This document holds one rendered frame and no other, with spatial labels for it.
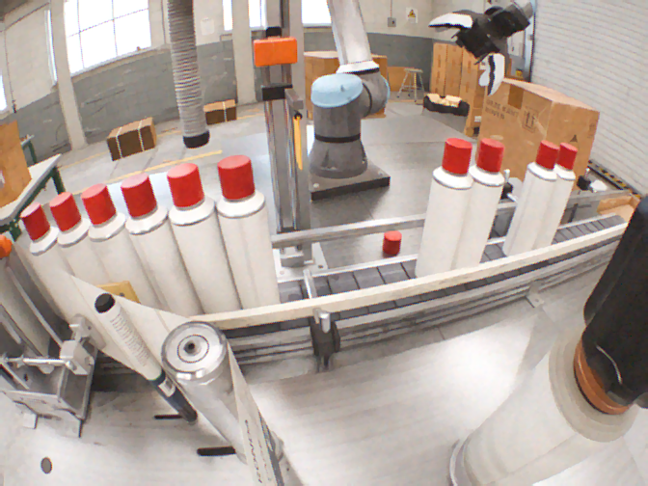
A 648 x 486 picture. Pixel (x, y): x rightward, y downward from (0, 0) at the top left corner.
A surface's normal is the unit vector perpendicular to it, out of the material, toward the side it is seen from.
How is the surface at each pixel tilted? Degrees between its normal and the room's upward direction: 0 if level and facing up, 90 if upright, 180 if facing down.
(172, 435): 0
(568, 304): 0
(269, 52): 90
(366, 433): 0
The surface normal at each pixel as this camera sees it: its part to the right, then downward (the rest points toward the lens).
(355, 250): -0.02, -0.79
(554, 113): 0.29, 0.58
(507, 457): -0.94, 0.18
